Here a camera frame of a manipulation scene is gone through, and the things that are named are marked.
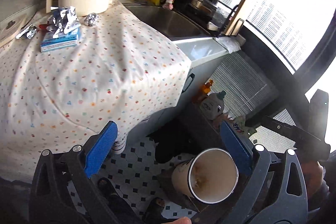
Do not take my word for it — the aluminium foil ball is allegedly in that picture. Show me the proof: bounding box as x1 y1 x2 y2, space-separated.
84 12 99 27

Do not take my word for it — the stainless steel sink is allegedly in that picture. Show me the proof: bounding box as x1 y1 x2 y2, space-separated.
125 5 211 40

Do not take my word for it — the white paper cup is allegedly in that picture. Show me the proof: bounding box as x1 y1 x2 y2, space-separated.
171 148 239 204

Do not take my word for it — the small silver foil wrapper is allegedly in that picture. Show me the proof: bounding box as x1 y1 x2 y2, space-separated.
15 24 38 39

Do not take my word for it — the floral white tablecloth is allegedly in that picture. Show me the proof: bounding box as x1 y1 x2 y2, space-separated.
1 0 191 183

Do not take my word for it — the person right hand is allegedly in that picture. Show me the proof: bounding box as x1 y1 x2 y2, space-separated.
301 161 329 199

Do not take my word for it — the white spray bottle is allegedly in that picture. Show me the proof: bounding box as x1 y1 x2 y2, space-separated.
199 90 226 120

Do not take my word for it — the blue white medicine box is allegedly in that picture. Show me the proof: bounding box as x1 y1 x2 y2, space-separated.
41 27 80 53

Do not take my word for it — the red torn wrapper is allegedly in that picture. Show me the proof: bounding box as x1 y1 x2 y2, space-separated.
39 24 49 31

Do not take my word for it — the silver foil snack bag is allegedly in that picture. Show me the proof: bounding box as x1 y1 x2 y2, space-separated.
47 6 81 39

